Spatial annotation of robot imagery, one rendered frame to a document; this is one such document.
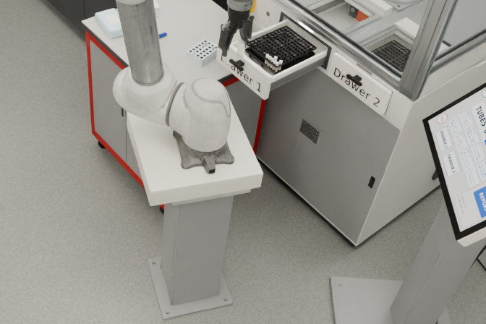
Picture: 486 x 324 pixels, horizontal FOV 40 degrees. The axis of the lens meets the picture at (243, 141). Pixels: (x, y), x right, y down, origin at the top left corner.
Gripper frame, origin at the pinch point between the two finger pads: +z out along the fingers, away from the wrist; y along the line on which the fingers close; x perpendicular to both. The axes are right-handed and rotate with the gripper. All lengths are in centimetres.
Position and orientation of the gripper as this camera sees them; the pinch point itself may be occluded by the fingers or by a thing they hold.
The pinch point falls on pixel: (233, 53)
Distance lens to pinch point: 242.2
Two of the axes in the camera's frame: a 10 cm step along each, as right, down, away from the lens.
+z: -1.1, 7.0, 7.1
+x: -6.5, -5.9, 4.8
